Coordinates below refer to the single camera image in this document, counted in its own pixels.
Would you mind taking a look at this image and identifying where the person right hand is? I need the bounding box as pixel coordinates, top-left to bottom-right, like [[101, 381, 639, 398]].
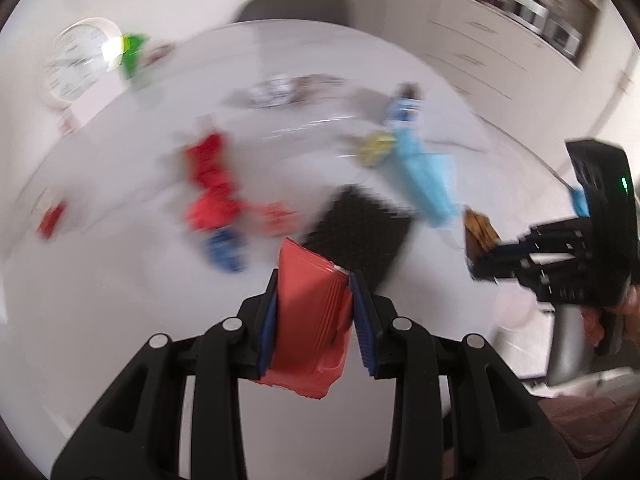
[[579, 284, 640, 348]]

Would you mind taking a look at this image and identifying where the grey dining chair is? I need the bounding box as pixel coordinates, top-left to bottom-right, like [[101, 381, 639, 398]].
[[236, 0, 354, 27]]

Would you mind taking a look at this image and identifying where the orange brown snack wrapper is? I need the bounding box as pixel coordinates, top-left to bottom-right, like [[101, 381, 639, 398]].
[[463, 208, 501, 262]]

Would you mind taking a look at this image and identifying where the blue white tissue pack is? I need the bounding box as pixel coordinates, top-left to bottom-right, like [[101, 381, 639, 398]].
[[384, 82, 423, 129]]

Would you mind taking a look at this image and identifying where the small red white box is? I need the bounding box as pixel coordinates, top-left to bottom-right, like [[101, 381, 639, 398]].
[[37, 200, 67, 240]]

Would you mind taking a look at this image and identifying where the green plastic wrapper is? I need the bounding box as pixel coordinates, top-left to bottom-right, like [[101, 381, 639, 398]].
[[120, 34, 149, 79]]

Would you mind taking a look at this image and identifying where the white drawer cabinet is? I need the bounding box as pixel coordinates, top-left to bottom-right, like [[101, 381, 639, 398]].
[[424, 0, 582, 148]]

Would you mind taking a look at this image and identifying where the small red wrapper piece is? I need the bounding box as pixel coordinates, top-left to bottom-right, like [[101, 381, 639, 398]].
[[246, 202, 299, 236]]

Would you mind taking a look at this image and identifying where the blue surgical face mask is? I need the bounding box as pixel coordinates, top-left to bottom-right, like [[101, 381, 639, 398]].
[[390, 126, 458, 228]]

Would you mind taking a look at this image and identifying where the blue candy wrapper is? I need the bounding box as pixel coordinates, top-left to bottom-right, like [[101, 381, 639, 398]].
[[204, 226, 246, 273]]

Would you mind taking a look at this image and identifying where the black corrugated foam pad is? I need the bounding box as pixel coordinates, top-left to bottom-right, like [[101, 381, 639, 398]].
[[302, 185, 413, 292]]

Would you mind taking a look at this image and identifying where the clear red snack wrapper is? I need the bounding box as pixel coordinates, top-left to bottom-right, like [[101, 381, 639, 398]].
[[141, 42, 176, 68]]

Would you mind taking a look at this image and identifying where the white microwave oven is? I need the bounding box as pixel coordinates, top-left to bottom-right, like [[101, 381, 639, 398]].
[[506, 0, 582, 60]]

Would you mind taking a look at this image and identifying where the yellow crumpled wrapper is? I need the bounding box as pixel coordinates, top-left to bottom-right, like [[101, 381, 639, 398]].
[[356, 130, 397, 168]]

